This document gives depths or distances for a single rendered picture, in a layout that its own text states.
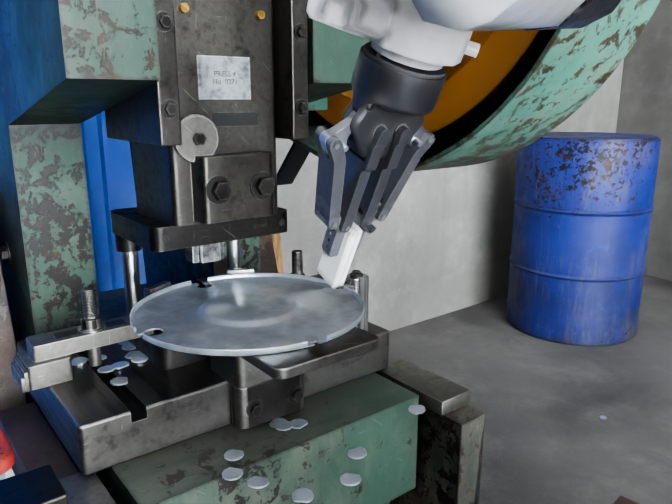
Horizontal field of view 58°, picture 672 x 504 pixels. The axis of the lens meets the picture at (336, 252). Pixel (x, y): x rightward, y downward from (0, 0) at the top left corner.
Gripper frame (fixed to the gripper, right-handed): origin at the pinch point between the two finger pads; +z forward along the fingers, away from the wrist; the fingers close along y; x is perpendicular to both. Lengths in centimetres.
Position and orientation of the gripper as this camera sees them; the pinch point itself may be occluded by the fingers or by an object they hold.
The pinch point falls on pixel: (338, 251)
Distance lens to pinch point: 61.5
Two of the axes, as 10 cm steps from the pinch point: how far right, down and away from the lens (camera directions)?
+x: -5.7, -5.8, 5.8
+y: 7.8, -1.5, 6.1
